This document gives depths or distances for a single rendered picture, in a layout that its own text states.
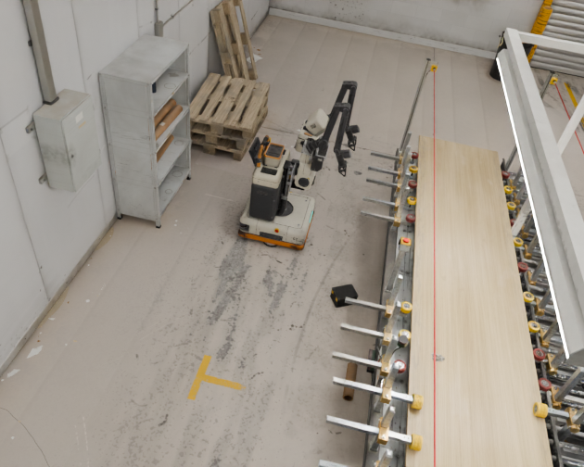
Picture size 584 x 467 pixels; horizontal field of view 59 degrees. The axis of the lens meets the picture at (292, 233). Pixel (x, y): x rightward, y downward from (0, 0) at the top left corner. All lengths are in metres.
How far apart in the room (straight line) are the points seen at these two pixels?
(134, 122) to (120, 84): 0.34
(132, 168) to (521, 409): 3.66
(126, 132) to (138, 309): 1.53
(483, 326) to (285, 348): 1.59
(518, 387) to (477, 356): 0.29
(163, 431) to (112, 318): 1.11
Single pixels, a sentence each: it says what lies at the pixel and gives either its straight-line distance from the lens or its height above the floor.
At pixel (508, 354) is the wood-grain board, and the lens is 3.74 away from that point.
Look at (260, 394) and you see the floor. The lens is 4.14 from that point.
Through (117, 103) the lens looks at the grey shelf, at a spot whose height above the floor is 1.31.
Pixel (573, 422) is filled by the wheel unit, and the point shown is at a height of 0.97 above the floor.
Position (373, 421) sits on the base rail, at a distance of 3.36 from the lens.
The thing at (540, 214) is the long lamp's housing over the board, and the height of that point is 2.36.
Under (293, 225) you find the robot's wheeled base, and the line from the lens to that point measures 5.01.
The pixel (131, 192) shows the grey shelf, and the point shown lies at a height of 0.38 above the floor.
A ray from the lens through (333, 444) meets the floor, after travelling 4.03.
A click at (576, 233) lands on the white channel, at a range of 2.08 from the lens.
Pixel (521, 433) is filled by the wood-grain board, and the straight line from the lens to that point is 3.43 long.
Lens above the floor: 3.55
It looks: 42 degrees down
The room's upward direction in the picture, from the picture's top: 9 degrees clockwise
